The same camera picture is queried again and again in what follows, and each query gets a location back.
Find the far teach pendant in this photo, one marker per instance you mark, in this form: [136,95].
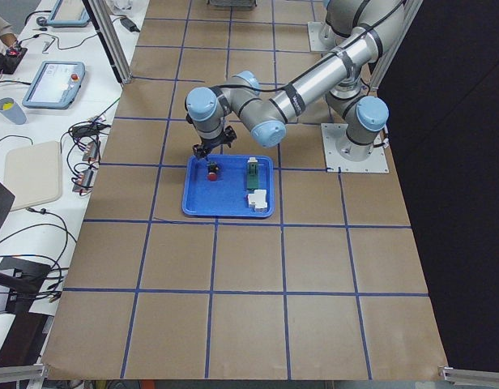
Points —
[68,14]

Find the near teach pendant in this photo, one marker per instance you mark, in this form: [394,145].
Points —
[55,85]

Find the teach pendant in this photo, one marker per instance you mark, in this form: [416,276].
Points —
[68,14]
[55,85]

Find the blue plastic tray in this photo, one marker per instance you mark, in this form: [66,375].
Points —
[226,197]

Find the aluminium frame post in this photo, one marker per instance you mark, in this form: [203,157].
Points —
[99,16]

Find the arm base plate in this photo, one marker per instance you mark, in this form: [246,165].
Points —
[343,156]
[321,37]

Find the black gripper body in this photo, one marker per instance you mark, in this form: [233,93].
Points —
[209,146]

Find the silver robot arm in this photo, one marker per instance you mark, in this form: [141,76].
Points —
[368,29]

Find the white circuit breaker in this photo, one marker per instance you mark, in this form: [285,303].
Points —
[257,200]

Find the red emergency stop button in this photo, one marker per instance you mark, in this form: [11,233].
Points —
[212,171]

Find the beige pad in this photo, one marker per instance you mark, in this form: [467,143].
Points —
[33,174]

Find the grey cup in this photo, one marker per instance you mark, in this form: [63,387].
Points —
[12,111]

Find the black power adapter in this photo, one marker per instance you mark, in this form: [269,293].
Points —
[129,25]

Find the green terminal block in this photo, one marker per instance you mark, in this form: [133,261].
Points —
[252,175]

